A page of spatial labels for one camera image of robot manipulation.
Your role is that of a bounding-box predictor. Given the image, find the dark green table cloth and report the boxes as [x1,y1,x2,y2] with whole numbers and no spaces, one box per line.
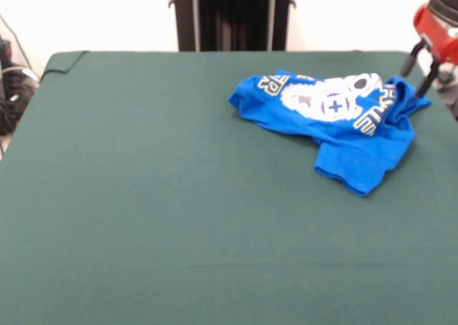
[0,50,458,325]

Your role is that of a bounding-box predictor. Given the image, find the black plug with cable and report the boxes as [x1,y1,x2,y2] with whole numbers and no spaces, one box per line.
[434,69,458,122]

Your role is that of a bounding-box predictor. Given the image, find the black cable bundle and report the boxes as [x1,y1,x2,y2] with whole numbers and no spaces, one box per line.
[0,65,40,136]

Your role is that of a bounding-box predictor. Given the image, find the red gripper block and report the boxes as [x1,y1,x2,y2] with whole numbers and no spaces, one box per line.
[400,3,458,100]

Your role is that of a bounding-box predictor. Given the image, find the blue printed t-shirt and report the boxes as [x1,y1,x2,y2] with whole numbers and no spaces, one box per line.
[227,69,432,198]

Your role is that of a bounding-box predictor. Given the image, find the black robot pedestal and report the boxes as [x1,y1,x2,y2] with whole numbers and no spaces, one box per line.
[167,0,298,52]

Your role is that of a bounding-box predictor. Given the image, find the small black box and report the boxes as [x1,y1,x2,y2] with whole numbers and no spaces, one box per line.
[0,38,14,68]

